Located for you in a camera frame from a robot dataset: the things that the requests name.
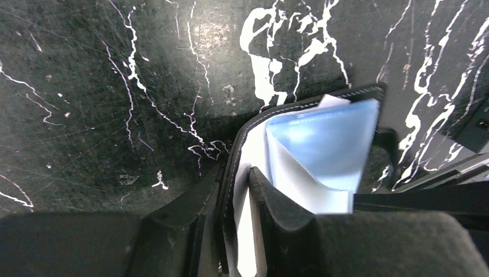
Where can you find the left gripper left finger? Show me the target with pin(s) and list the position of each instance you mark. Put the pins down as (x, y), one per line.
(175, 240)

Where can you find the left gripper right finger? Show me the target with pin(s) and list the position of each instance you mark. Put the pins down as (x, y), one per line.
(290, 241)

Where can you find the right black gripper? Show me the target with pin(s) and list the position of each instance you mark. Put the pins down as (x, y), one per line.
(453, 190)

